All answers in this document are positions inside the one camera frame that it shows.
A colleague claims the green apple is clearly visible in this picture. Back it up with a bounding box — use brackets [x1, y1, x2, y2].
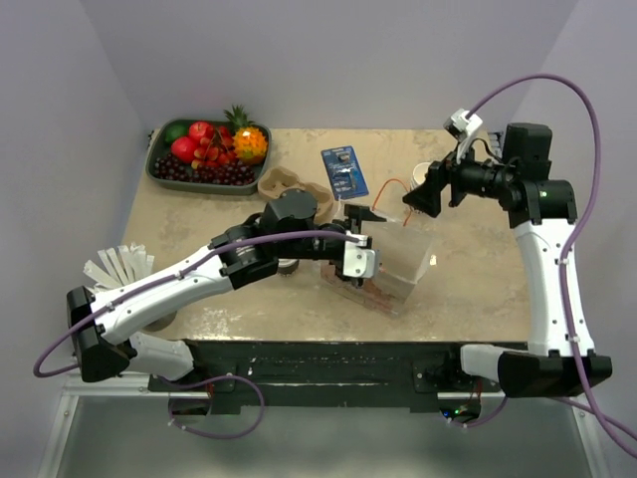
[164, 123, 188, 144]

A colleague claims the red apple back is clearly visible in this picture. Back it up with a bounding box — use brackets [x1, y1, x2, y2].
[188, 120, 215, 145]

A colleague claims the red apple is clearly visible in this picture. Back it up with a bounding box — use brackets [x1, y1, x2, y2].
[188, 120, 215, 145]
[170, 136, 200, 164]

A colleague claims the stack of paper cups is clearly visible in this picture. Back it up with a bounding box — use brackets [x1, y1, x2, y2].
[410, 161, 432, 190]

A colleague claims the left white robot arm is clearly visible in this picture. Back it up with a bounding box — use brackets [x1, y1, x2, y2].
[67, 189, 382, 390]

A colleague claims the aluminium frame rail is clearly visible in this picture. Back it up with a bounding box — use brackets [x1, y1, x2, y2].
[40, 374, 611, 477]

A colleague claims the grey fruit tray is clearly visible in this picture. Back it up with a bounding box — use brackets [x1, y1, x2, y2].
[145, 119, 272, 196]

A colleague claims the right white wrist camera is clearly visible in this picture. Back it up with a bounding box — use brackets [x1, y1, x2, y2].
[443, 109, 483, 163]

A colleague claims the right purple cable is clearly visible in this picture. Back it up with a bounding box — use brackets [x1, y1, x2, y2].
[447, 73, 637, 457]

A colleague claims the black paper coffee cup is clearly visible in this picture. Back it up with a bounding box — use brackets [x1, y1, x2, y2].
[278, 259, 300, 276]

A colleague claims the red cherries bunch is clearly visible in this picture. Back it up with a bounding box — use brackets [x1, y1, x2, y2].
[191, 125, 237, 169]

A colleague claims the dark red grape bunch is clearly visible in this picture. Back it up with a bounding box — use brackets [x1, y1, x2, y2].
[150, 153, 256, 186]

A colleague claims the orange pineapple toy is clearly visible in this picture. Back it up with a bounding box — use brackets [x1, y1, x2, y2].
[224, 105, 269, 165]

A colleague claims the purple cable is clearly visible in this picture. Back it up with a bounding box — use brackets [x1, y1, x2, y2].
[32, 229, 362, 439]
[447, 73, 637, 457]

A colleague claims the red apple front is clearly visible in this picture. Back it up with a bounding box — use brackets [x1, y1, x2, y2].
[170, 136, 200, 164]

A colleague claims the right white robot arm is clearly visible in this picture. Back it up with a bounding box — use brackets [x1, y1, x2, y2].
[403, 121, 612, 398]

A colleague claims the bottom pulp cup carrier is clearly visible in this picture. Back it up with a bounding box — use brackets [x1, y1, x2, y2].
[258, 166, 335, 224]

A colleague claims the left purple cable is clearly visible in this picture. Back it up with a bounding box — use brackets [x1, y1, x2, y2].
[32, 229, 362, 439]

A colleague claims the grey straw holder cup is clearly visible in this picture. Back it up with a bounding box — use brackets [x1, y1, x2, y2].
[142, 312, 176, 333]

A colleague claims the blue blister pack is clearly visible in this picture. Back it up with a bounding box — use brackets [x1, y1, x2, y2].
[320, 145, 369, 200]

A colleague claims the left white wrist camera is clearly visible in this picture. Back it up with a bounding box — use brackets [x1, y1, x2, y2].
[341, 233, 380, 279]

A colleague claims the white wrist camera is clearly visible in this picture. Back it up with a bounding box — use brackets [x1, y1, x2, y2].
[443, 109, 483, 163]
[341, 233, 380, 279]

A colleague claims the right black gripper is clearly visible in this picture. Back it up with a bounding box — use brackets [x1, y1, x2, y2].
[404, 136, 515, 217]

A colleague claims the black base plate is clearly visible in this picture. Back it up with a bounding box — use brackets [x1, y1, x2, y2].
[123, 339, 504, 415]

